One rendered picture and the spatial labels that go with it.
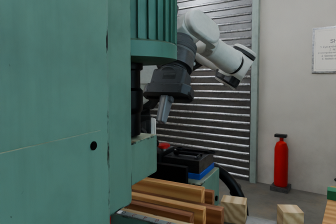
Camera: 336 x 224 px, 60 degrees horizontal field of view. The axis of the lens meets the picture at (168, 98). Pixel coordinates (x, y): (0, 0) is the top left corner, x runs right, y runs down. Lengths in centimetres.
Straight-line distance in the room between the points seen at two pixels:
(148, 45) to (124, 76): 7
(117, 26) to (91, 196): 20
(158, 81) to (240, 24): 296
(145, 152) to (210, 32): 38
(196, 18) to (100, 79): 48
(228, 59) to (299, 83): 258
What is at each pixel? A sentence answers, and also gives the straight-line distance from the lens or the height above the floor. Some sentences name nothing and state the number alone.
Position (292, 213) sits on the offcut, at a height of 94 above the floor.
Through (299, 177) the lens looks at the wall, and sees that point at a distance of 353.
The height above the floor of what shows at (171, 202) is 96.
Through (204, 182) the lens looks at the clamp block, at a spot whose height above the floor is 96.
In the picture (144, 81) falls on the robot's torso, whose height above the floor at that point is 117.
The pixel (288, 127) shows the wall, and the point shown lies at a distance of 344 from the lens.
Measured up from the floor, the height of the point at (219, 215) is 95.
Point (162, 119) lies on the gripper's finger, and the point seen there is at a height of 108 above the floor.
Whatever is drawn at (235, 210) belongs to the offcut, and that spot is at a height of 93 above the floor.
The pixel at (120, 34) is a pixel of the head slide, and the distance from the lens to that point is 37.
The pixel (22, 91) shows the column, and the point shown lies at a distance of 22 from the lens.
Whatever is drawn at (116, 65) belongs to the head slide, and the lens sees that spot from 36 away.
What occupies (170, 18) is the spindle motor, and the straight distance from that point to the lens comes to 46.
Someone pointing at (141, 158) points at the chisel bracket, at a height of 104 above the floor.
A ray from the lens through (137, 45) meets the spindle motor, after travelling 42.
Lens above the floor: 116
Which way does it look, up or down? 3 degrees down
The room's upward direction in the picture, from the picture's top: straight up
